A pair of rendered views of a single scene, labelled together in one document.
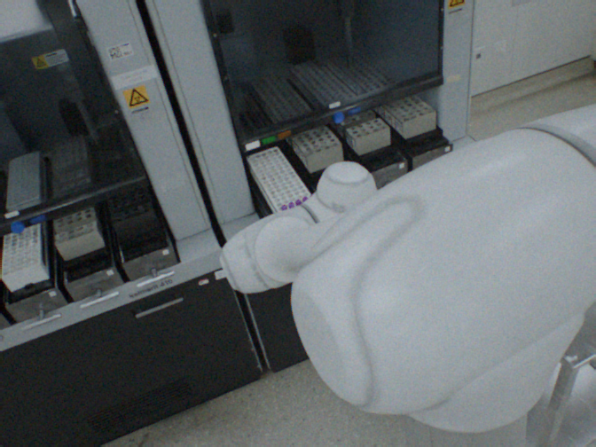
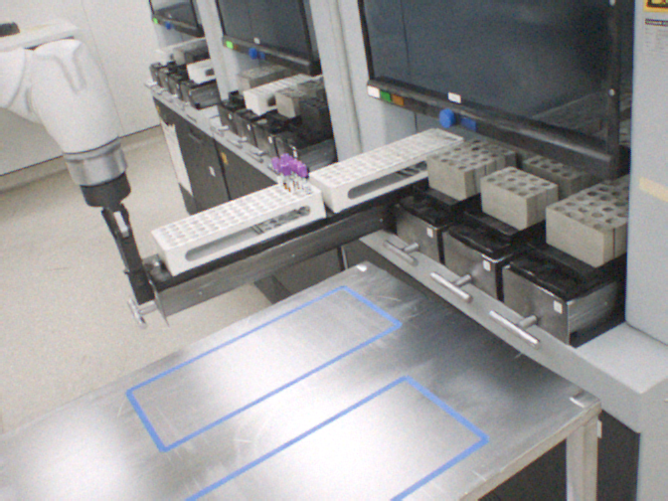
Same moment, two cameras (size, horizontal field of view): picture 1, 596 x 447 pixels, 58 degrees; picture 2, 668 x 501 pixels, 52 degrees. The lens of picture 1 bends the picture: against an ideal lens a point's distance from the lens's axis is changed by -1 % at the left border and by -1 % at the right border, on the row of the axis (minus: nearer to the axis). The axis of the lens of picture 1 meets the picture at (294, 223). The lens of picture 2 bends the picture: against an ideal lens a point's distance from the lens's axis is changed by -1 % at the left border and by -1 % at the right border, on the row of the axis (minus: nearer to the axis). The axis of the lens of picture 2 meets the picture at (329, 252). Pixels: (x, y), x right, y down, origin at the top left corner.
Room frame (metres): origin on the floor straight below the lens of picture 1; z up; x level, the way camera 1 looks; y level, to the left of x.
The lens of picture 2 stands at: (0.87, -1.20, 1.36)
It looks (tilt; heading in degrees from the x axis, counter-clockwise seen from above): 28 degrees down; 81
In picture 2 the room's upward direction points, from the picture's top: 11 degrees counter-clockwise
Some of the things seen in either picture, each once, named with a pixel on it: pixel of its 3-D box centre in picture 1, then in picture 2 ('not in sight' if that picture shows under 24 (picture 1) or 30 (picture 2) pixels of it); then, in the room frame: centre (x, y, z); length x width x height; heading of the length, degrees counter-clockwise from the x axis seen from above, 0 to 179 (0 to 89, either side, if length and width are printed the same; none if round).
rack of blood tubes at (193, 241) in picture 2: not in sight; (241, 226); (0.90, -0.05, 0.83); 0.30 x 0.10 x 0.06; 13
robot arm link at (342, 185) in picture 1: (342, 208); (71, 92); (0.70, -0.09, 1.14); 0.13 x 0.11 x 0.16; 111
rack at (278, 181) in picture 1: (279, 186); (389, 170); (1.21, 0.02, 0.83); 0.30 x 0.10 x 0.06; 13
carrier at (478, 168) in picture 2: (321, 152); (461, 173); (1.30, -0.12, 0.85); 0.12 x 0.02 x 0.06; 103
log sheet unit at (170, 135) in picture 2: not in sight; (173, 155); (0.75, 1.71, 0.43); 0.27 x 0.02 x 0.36; 103
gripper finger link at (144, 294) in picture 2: not in sight; (140, 284); (0.71, -0.10, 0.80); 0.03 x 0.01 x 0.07; 13
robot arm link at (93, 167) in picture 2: not in sight; (95, 160); (0.71, -0.10, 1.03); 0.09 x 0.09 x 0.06
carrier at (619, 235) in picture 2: (414, 121); (589, 231); (1.37, -0.41, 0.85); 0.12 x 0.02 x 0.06; 103
